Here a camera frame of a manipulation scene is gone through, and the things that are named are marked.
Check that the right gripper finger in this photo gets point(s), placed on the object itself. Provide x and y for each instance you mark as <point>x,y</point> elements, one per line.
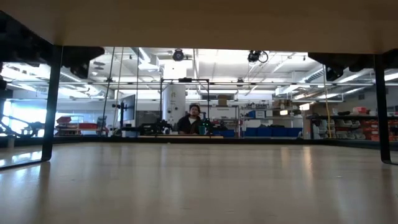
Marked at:
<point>321,59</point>

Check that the red cart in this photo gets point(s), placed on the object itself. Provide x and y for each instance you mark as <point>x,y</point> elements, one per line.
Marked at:
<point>66,119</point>

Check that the wooden shelf with black legs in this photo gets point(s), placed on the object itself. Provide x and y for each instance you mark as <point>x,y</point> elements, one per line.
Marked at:
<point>199,25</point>

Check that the storage shelving with bins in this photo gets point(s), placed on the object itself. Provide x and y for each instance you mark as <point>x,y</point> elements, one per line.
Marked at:
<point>342,130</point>

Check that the black background robot arm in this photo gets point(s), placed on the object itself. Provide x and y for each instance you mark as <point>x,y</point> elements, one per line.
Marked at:
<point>18,130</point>

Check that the green cup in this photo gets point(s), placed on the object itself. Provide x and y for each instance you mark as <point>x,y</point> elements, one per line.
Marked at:
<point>202,129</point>

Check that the black aluminium table frame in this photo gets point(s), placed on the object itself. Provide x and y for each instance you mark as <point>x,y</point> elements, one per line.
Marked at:
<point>280,141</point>

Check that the person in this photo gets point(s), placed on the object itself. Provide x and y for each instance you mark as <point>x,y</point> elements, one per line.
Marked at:
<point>188,124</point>

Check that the cardboard box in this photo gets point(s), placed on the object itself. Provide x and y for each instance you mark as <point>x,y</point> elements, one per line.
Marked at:
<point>222,101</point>

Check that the round black ceiling camera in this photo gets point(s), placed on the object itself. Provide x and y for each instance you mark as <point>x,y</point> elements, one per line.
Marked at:
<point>178,55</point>

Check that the blue storage bin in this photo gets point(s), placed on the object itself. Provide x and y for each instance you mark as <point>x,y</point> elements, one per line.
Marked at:
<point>250,132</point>
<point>294,132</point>
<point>264,132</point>
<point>279,132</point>

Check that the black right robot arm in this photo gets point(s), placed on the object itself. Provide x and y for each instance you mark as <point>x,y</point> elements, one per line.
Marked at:
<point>391,59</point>

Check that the black robot on bench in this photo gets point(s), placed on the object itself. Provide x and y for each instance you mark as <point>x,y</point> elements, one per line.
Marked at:
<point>154,128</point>

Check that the black monitor on stand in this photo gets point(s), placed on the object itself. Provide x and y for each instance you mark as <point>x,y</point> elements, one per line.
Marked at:
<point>129,107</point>

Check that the black stand frame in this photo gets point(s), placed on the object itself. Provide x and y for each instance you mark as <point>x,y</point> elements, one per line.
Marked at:
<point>185,80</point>

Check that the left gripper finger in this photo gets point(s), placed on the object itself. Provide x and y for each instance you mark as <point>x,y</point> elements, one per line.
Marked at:
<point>91,54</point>

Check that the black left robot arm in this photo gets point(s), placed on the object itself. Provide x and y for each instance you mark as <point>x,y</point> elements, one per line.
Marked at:
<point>25,43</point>

